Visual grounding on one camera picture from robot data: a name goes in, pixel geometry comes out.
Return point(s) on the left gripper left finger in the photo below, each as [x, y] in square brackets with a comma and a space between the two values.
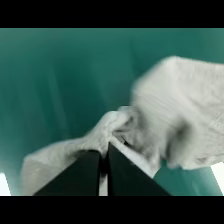
[76, 176]

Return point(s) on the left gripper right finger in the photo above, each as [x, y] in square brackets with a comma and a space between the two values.
[128, 176]

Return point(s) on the white knitted garment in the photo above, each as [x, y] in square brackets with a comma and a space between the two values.
[186, 113]

